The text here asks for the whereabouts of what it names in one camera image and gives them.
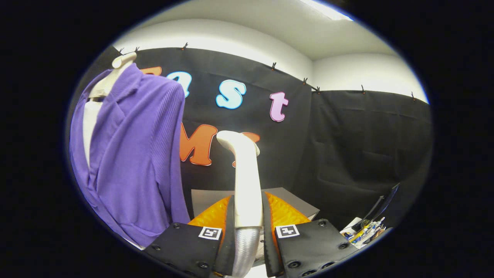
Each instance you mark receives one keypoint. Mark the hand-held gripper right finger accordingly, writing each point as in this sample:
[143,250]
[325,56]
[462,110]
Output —
[267,239]

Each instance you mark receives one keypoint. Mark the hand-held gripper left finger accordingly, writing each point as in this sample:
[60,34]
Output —
[230,239]

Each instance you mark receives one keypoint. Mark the white garment steamer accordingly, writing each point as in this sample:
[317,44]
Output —
[247,185]

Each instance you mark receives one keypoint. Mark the purple jacket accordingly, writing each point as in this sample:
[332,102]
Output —
[135,154]

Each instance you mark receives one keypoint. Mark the white clothes hanger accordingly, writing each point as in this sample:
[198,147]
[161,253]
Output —
[123,61]

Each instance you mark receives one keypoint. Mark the grey top white cabinet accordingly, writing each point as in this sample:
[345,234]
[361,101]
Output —
[210,202]

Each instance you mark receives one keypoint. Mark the pile of small colourful items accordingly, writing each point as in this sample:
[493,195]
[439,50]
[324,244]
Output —
[364,233]

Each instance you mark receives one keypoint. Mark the dark blue flat board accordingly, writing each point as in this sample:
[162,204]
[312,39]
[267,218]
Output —
[386,204]

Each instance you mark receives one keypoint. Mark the row of black clips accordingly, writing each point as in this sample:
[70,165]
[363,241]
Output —
[273,66]

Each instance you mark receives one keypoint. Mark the large ceiling light panel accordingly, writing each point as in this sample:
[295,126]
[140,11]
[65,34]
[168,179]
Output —
[328,11]

